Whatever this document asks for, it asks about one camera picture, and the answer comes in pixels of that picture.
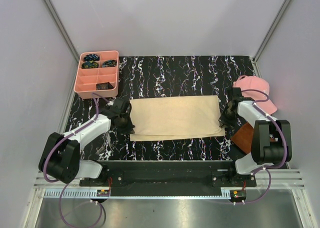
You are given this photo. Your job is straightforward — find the beige cloth napkin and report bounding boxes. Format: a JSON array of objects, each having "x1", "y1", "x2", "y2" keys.
[{"x1": 130, "y1": 95, "x2": 225, "y2": 142}]

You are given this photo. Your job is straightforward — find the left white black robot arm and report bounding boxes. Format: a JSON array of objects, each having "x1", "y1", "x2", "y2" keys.
[{"x1": 38, "y1": 98, "x2": 135, "y2": 186}]

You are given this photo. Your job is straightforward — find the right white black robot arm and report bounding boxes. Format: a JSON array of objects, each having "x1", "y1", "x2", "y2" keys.
[{"x1": 218, "y1": 87, "x2": 293, "y2": 187}]

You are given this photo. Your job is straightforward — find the clear plastic utensils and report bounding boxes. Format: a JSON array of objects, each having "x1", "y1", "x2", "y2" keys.
[{"x1": 95, "y1": 131, "x2": 115, "y2": 160}]

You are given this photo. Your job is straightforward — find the brown suede cloth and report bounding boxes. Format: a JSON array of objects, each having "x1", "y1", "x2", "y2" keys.
[{"x1": 231, "y1": 122, "x2": 254, "y2": 155}]

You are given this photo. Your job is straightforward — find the dark patterned object in box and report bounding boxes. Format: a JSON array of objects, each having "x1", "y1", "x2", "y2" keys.
[{"x1": 96, "y1": 82, "x2": 114, "y2": 91}]

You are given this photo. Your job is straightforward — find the pink baseball cap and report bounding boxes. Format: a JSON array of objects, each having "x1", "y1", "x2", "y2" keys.
[{"x1": 233, "y1": 75, "x2": 278, "y2": 115}]

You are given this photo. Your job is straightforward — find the pink plastic divided organizer box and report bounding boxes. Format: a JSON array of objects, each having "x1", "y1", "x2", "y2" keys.
[{"x1": 74, "y1": 50, "x2": 120, "y2": 99}]

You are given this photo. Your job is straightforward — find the blue patterned object right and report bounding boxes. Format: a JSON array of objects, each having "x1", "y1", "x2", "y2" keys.
[{"x1": 101, "y1": 59, "x2": 117, "y2": 68}]

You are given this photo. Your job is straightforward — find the blue yellow patterned object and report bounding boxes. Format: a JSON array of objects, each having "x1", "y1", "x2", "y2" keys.
[{"x1": 81, "y1": 60, "x2": 99, "y2": 69}]

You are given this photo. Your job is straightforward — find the blue patterned object top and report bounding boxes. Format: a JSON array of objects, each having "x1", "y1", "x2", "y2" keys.
[{"x1": 83, "y1": 53, "x2": 100, "y2": 62}]

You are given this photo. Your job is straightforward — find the left orange connector box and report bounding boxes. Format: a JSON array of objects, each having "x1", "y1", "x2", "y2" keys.
[{"x1": 97, "y1": 189, "x2": 110, "y2": 197}]

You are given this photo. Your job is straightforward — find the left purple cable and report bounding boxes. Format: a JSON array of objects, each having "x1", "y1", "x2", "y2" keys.
[{"x1": 43, "y1": 92, "x2": 111, "y2": 226}]

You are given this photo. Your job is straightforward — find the purple cable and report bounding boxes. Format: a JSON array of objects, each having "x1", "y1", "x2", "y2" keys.
[
  {"x1": 209, "y1": 89, "x2": 291, "y2": 204},
  {"x1": 43, "y1": 92, "x2": 111, "y2": 226}
]

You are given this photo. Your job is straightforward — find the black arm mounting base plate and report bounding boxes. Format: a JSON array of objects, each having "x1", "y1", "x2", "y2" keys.
[{"x1": 79, "y1": 160, "x2": 257, "y2": 199}]

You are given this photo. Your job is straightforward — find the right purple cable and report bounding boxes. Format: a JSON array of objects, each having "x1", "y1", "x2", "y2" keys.
[{"x1": 209, "y1": 89, "x2": 291, "y2": 204}]

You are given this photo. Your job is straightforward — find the grey slotted cable duct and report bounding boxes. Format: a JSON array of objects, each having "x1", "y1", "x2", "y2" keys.
[{"x1": 44, "y1": 188, "x2": 109, "y2": 199}]

